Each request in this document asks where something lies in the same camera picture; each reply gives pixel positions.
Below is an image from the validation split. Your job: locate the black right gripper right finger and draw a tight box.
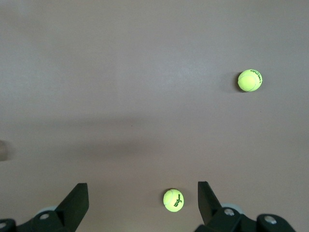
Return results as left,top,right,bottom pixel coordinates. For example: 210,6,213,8
194,181,296,232

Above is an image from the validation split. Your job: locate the white and blue tennis can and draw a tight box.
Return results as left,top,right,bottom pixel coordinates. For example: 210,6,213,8
0,139,11,161

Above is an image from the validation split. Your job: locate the yellow-green tennis ball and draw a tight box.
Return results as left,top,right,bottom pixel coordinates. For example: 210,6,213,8
237,69,263,92
163,188,185,213

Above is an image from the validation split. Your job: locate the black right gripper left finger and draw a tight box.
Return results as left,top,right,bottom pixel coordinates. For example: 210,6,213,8
0,183,89,232

